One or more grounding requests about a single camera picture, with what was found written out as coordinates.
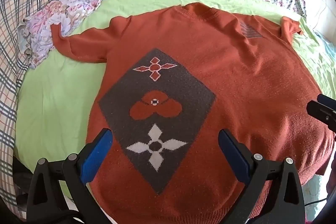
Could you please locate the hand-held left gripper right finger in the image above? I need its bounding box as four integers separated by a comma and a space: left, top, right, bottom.
218, 129, 306, 224

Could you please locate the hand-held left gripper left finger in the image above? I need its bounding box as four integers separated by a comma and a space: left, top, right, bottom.
26, 128, 114, 224

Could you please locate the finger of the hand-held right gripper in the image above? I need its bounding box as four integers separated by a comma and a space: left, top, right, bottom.
307, 93, 336, 132

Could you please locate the orange knit sweater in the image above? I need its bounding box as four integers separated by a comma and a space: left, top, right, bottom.
51, 2, 335, 224

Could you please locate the light blue cloth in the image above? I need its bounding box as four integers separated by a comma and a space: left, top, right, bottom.
312, 30, 336, 63

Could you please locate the light green bed sheet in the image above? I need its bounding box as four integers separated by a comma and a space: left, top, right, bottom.
14, 0, 336, 224

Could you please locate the pastel floral pillow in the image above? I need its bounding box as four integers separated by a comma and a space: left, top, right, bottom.
18, 0, 101, 69

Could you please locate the plaid blanket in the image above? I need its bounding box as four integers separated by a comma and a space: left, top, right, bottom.
0, 0, 86, 214

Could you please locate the black cable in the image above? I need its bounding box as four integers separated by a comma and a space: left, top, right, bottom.
304, 196, 332, 207

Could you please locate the white cable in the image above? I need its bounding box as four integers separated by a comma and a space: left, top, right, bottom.
312, 0, 329, 30

